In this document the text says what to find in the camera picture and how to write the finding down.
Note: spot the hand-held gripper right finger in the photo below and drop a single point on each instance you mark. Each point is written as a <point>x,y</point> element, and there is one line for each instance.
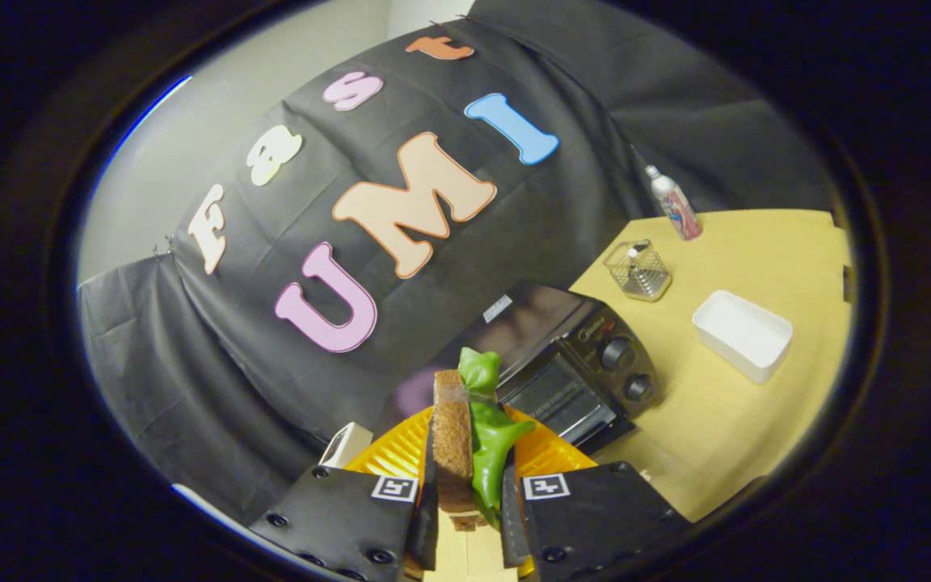
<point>595,521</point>

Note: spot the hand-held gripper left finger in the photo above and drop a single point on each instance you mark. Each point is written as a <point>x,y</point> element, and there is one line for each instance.
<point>336,521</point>

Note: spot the white rectangular container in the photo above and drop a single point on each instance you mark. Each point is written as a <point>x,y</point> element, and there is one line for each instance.
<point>744,339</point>

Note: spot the black table edge clamp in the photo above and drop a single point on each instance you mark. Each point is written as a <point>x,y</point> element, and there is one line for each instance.
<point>848,284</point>

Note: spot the toy sandwich with green lettuce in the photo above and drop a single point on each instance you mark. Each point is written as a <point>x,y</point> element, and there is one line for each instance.
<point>453,444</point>

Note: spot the black toaster oven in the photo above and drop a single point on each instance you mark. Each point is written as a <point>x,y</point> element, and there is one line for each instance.
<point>579,331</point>

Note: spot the silver bottle with pink label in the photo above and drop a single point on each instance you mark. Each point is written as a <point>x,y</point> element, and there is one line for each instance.
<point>678,212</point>

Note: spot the black backdrop cloth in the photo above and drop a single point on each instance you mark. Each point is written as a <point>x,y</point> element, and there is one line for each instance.
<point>514,226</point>

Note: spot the small white-capped bottle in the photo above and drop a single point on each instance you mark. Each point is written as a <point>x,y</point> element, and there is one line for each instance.
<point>634,255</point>

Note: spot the white slot toaster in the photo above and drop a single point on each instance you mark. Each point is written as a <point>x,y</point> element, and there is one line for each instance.
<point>348,444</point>

